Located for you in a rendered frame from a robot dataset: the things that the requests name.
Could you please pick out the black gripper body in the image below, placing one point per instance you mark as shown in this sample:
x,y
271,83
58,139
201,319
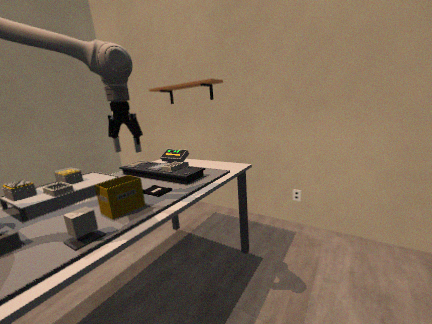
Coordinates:
x,y
122,108

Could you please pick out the red trough reservoir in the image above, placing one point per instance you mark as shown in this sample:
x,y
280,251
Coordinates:
x,y
171,167

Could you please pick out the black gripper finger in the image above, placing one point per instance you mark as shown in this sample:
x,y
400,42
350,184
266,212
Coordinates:
x,y
135,130
114,129

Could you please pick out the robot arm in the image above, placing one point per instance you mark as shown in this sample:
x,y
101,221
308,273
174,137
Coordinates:
x,y
106,59

